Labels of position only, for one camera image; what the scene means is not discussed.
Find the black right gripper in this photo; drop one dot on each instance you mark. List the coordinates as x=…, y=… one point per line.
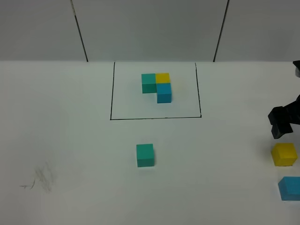
x=282, y=117

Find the loose yellow block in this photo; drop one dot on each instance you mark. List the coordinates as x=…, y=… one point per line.
x=284, y=154

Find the blue template block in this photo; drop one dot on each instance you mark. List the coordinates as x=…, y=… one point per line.
x=164, y=93

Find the yellow template block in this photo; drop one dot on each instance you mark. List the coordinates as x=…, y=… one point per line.
x=162, y=78

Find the green template block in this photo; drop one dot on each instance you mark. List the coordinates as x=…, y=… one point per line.
x=149, y=83

